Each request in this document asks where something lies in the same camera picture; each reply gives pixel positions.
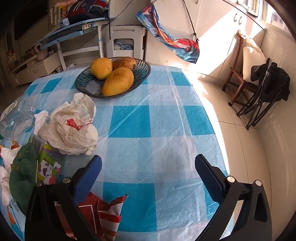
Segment black television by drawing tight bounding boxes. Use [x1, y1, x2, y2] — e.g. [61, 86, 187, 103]
[14, 0, 49, 41]

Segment white cupboard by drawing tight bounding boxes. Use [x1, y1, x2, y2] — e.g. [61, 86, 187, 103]
[194, 0, 266, 77]

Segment black jacket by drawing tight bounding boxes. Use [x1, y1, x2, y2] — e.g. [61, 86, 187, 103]
[251, 58, 290, 101]

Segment row of books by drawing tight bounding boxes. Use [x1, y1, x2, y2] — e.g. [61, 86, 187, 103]
[50, 3, 68, 26]

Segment yellow mango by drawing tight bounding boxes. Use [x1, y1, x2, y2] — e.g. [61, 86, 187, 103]
[102, 67, 134, 96]
[90, 58, 113, 80]

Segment brown spotted mango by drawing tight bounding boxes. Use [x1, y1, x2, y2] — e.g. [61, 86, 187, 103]
[112, 57, 136, 70]

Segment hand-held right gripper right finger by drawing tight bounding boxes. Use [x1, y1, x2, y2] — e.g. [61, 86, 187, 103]
[195, 154, 272, 241]

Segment white printed carton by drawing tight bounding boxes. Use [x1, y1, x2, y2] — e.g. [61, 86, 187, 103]
[0, 195, 26, 232]

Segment green fuzzy cloth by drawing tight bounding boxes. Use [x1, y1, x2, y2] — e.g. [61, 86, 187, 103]
[9, 143, 38, 215]

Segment light blue study desk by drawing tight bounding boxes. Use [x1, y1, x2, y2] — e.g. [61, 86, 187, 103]
[35, 17, 111, 70]

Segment pink kettlebell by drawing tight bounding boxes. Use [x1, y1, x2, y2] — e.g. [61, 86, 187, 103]
[35, 44, 48, 61]

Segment white floor appliance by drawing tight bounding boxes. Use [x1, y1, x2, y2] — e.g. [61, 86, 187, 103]
[109, 25, 147, 61]

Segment green snack wrapper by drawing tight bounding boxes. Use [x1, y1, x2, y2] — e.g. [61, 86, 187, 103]
[28, 134, 64, 183]

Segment red white snack wrapper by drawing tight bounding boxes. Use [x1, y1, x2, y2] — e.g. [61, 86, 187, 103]
[54, 192, 129, 241]

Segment wooden chair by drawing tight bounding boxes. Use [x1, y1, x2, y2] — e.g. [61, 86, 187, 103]
[222, 31, 259, 106]

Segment cream cushion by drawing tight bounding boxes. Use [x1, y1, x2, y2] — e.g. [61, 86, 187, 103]
[242, 37, 266, 81]

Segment colourful printed bag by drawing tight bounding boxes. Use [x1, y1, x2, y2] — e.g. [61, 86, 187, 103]
[136, 4, 200, 64]

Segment cream tv cabinet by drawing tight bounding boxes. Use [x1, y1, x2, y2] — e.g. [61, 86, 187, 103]
[8, 54, 63, 87]

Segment white plastic bag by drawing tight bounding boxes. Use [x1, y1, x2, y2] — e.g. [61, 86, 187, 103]
[38, 93, 98, 156]

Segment white crumpled tissue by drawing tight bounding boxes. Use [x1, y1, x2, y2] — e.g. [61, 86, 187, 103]
[0, 148, 15, 207]
[34, 111, 50, 133]

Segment dark wire fruit basket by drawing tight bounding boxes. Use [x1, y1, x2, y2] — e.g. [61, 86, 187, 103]
[74, 57, 151, 100]

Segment clear plastic bottle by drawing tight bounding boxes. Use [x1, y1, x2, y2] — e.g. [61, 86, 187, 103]
[0, 93, 36, 140]

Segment coiled white cables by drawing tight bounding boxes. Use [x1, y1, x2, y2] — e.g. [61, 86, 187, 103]
[114, 42, 134, 51]

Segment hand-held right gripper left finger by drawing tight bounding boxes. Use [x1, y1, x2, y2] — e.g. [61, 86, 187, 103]
[24, 155, 103, 241]

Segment navy red backpack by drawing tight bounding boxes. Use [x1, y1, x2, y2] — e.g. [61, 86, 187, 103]
[60, 0, 109, 24]

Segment blue white checkered tablecloth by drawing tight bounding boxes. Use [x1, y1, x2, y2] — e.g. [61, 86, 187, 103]
[0, 65, 232, 241]

